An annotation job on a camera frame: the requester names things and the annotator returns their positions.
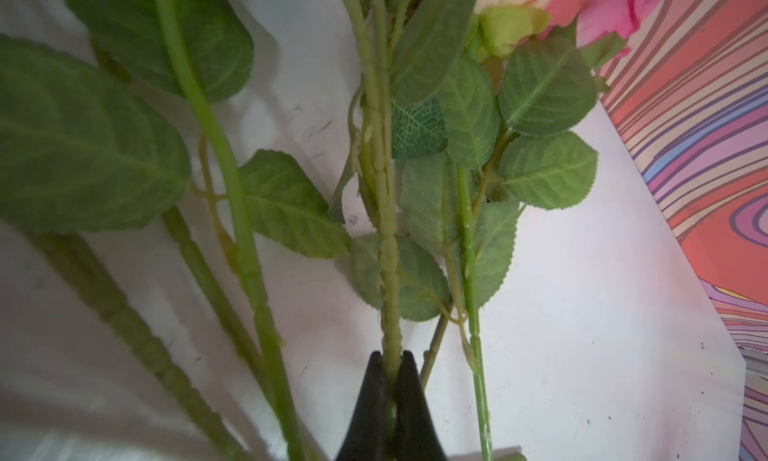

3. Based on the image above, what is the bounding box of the light blue flower stem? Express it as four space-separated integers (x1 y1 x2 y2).
326 0 481 384

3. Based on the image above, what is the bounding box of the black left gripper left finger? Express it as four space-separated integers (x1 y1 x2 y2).
335 351 388 461

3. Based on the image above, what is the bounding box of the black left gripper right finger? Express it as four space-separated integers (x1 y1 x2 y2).
392 351 447 461

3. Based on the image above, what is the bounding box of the pile of artificial flowers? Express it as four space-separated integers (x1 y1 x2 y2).
1 0 662 460

